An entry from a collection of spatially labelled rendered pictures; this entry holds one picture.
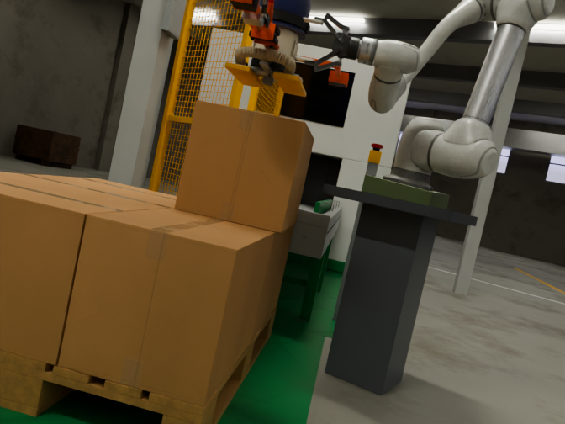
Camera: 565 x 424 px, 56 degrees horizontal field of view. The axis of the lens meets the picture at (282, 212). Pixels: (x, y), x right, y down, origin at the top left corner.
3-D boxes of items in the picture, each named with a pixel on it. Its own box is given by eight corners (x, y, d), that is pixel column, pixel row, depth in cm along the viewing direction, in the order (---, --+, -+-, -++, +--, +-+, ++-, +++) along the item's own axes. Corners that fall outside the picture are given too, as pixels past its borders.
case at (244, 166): (213, 204, 250) (230, 121, 248) (295, 223, 246) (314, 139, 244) (173, 209, 191) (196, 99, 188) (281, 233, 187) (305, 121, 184)
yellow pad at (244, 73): (241, 84, 235) (244, 73, 234) (263, 88, 234) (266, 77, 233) (224, 66, 201) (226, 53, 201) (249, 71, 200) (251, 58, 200)
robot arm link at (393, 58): (376, 48, 178) (369, 80, 188) (422, 57, 176) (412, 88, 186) (380, 30, 184) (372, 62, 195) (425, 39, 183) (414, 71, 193)
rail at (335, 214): (332, 226, 482) (337, 206, 481) (338, 227, 482) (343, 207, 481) (311, 255, 254) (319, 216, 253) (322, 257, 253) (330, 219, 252)
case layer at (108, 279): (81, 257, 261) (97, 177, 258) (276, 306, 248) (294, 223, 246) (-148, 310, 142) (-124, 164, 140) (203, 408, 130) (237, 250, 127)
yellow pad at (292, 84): (283, 92, 233) (286, 82, 232) (305, 97, 232) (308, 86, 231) (272, 76, 199) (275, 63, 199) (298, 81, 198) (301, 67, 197)
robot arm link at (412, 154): (407, 170, 226) (421, 119, 223) (443, 179, 213) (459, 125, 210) (384, 164, 215) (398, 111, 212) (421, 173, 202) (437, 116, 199)
